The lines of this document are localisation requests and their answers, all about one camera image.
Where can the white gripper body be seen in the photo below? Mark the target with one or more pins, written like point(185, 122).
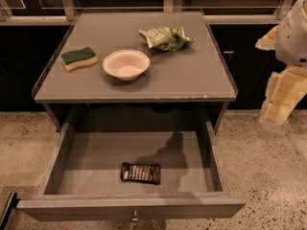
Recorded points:
point(292, 42)

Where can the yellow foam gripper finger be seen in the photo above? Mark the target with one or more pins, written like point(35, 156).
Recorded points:
point(267, 42)
point(284, 91)

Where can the black rxbar chocolate wrapper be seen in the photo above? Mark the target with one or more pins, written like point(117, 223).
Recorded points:
point(141, 173)

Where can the grey cabinet with counter top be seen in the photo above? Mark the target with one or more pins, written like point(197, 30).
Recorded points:
point(196, 73)

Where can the open grey top drawer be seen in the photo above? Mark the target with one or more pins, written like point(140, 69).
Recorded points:
point(83, 182)

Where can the green chip bag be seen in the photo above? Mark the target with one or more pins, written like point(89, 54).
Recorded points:
point(167, 39)

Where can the white paper bowl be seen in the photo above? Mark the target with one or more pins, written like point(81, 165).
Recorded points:
point(126, 65)

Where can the green and yellow sponge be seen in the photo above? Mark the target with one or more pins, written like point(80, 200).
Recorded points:
point(78, 58)

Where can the black bar at left edge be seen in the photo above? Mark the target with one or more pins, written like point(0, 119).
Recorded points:
point(10, 204)

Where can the metal railing frame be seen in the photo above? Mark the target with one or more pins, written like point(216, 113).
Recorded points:
point(57, 12)

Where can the metal drawer handle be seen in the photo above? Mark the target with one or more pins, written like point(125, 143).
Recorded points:
point(135, 217)

